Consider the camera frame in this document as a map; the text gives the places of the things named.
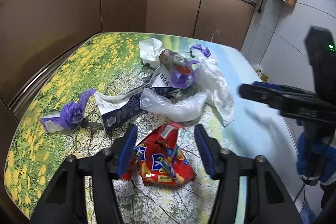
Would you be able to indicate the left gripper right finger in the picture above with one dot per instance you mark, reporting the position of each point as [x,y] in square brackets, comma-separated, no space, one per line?
[268,200]

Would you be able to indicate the white tissue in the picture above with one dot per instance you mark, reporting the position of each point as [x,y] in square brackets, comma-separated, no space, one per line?
[150,50]

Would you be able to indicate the cooking oil jug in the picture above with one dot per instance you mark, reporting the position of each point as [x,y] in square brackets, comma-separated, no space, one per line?
[263,76]

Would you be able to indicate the red snack bag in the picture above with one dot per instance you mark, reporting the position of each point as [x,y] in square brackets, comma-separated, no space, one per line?
[159,159]

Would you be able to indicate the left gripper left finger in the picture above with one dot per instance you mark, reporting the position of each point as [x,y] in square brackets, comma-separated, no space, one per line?
[63,200]

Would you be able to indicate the purple white wrapper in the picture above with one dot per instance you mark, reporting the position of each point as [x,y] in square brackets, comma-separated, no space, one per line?
[70,116]

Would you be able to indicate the blue white milk carton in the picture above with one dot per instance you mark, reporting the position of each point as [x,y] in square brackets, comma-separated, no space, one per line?
[116,110]

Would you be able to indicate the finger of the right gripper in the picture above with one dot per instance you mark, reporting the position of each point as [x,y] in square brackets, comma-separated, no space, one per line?
[275,96]

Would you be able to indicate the blue white glove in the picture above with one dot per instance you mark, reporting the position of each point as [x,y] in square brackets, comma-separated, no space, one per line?
[316,160]

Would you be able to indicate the crushed clear plastic bottle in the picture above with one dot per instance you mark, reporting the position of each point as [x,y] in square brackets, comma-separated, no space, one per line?
[174,62]

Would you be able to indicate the large purple package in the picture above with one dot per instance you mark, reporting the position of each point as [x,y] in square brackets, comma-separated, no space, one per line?
[182,76]

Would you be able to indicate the white plastic bag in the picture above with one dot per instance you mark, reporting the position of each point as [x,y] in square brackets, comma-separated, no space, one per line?
[211,80]

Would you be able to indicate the black tracking camera box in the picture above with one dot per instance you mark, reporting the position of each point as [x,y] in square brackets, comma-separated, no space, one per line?
[320,47]

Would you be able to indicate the clear plastic bag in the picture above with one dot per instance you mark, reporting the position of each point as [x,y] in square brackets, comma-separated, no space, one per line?
[186,110]

